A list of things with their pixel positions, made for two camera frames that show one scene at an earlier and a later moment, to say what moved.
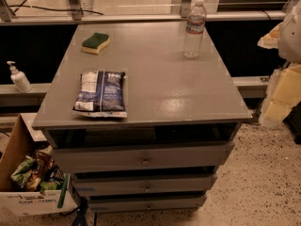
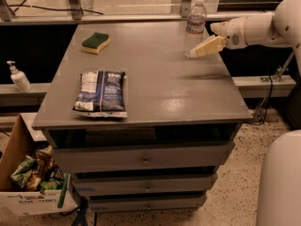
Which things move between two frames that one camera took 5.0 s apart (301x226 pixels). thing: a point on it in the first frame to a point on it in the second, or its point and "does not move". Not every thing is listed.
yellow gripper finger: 283,96 to 212,45
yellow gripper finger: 271,40 to 218,27
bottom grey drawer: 146,203 does not move
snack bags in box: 38,173 does not move
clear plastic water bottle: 195,29 does not move
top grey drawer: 141,157 does not move
